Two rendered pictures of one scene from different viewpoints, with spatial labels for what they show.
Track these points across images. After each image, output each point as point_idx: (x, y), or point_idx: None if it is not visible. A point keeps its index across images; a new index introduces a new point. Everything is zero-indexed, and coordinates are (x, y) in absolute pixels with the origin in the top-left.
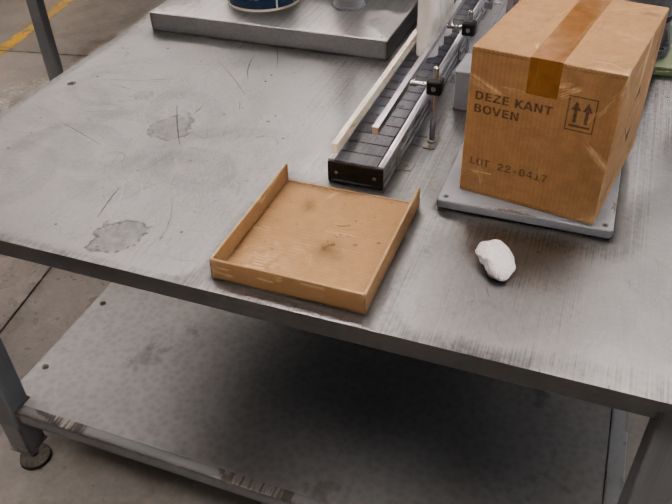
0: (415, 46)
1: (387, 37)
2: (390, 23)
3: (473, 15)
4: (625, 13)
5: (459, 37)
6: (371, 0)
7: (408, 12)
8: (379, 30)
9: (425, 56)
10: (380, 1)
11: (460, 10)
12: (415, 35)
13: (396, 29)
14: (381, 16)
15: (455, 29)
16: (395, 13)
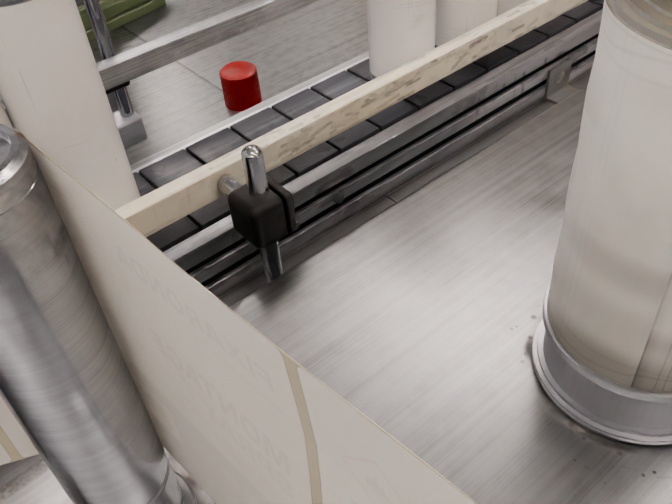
0: (512, 50)
1: (570, 100)
2: (514, 161)
3: (212, 127)
4: None
5: (363, 56)
6: (484, 365)
7: (396, 204)
8: (577, 137)
9: None
10: (446, 335)
11: (218, 157)
12: (527, 1)
13: (513, 131)
14: (520, 213)
15: (341, 80)
16: (450, 214)
